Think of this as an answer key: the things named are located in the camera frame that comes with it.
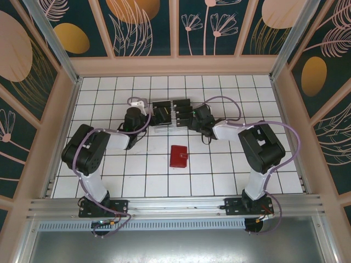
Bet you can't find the aluminium mounting rail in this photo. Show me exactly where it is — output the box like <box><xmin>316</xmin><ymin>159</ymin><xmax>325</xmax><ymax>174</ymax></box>
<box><xmin>27</xmin><ymin>194</ymin><xmax>326</xmax><ymax>220</ymax></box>

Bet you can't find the perforated metal cable tray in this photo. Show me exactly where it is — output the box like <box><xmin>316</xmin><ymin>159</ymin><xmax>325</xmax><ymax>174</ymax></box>
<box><xmin>38</xmin><ymin>219</ymin><xmax>246</xmax><ymax>231</ymax></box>

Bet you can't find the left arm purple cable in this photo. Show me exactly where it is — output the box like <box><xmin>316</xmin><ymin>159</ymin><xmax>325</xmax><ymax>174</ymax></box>
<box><xmin>73</xmin><ymin>96</ymin><xmax>151</xmax><ymax>239</ymax></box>

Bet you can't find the yellow power connector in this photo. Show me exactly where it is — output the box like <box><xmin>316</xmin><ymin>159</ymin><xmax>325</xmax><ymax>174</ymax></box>
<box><xmin>256</xmin><ymin>213</ymin><xmax>275</xmax><ymax>223</ymax></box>

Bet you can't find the small circuit board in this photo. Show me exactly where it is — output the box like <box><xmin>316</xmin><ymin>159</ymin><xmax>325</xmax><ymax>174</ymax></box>
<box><xmin>91</xmin><ymin>219</ymin><xmax>117</xmax><ymax>228</ymax></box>

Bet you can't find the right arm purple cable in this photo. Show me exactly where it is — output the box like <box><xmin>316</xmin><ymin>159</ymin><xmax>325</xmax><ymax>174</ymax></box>
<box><xmin>202</xmin><ymin>95</ymin><xmax>302</xmax><ymax>236</ymax></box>

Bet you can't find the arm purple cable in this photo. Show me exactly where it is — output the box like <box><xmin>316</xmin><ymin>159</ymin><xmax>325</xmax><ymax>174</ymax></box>
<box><xmin>73</xmin><ymin>96</ymin><xmax>151</xmax><ymax>239</ymax></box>
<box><xmin>202</xmin><ymin>95</ymin><xmax>302</xmax><ymax>236</ymax></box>

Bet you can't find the clear acrylic card stand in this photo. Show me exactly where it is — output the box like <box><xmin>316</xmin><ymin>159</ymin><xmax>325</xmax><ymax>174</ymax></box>
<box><xmin>151</xmin><ymin>98</ymin><xmax>193</xmax><ymax>134</ymax></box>

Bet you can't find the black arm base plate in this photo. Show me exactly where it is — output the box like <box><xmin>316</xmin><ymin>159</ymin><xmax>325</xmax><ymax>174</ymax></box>
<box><xmin>224</xmin><ymin>197</ymin><xmax>274</xmax><ymax>217</ymax></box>
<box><xmin>78</xmin><ymin>199</ymin><xmax>129</xmax><ymax>219</ymax></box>

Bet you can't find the red leather card holder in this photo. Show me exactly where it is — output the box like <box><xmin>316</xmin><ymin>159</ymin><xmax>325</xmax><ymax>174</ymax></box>
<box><xmin>169</xmin><ymin>145</ymin><xmax>189</xmax><ymax>168</ymax></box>

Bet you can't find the grey metal sheet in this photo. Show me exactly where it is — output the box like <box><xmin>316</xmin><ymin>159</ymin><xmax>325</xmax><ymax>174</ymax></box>
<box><xmin>16</xmin><ymin>229</ymin><xmax>337</xmax><ymax>263</ymax></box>

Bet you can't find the aluminium corner post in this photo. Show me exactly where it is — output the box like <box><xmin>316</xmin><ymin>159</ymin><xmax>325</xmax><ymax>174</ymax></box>
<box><xmin>269</xmin><ymin>0</ymin><xmax>330</xmax><ymax>81</ymax></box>
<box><xmin>21</xmin><ymin>0</ymin><xmax>83</xmax><ymax>84</ymax></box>

